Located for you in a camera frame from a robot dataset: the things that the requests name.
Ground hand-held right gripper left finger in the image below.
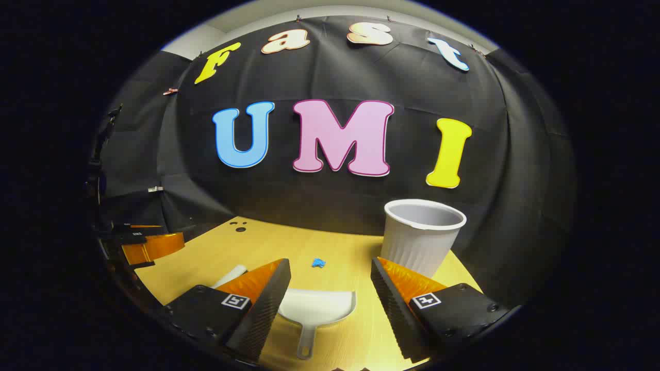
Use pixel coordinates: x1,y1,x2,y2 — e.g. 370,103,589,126
162,258,292,364

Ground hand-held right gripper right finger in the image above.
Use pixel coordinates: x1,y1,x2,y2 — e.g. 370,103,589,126
370,256,511,364

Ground small white broom black bristles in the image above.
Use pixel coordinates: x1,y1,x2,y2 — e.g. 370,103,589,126
211,264,248,289

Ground white dustpan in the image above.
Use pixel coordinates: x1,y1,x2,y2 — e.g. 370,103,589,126
277,289,356,360

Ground white ribbed garbage bin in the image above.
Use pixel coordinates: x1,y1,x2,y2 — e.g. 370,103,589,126
384,199,467,279

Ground wooden desktop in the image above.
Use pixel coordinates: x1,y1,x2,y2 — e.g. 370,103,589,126
134,216,483,371

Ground black backdrop cloth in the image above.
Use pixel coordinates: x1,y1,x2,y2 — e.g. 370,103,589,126
90,15,575,310

